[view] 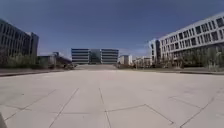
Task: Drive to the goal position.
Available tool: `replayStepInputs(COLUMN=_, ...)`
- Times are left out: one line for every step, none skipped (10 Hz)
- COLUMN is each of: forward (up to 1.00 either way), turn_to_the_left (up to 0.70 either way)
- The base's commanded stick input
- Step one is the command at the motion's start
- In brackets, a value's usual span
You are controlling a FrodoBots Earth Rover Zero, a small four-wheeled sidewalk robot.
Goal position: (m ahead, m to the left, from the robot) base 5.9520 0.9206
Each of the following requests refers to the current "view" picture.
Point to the small white building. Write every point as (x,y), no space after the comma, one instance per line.
(125,60)

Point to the wide grey stairway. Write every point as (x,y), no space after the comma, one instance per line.
(95,67)

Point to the grey concrete slab pavement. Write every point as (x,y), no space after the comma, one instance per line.
(110,90)

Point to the pale distant buildings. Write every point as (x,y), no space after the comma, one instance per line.
(143,61)

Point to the glass-fronted twin-wing building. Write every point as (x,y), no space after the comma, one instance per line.
(80,56)

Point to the low dark building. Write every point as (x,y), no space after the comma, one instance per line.
(60,62)

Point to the long white office building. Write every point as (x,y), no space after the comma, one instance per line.
(193,38)

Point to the row of trees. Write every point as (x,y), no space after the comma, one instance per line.
(20,62)
(203,57)

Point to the dark curved glass building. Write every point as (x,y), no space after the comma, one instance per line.
(13,41)

